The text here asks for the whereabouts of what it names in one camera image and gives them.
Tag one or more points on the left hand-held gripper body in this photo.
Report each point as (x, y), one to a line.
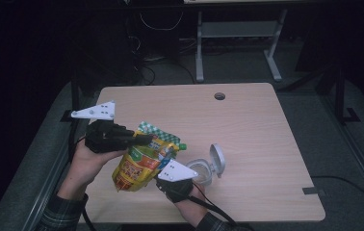
(104, 138)

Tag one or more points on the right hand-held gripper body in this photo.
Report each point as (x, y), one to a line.
(175, 187)

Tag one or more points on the yellow green spouted refill pouch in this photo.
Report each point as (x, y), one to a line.
(138, 166)

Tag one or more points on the person's right hand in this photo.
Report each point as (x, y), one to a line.
(193, 208)

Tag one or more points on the person's left hand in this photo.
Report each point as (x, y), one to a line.
(88, 163)

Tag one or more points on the black metal stand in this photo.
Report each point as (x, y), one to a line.
(75, 96)
(340, 96)

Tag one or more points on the grey tape strip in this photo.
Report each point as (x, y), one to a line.
(313, 191)

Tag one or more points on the grey metal desk frame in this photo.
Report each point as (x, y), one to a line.
(239, 29)

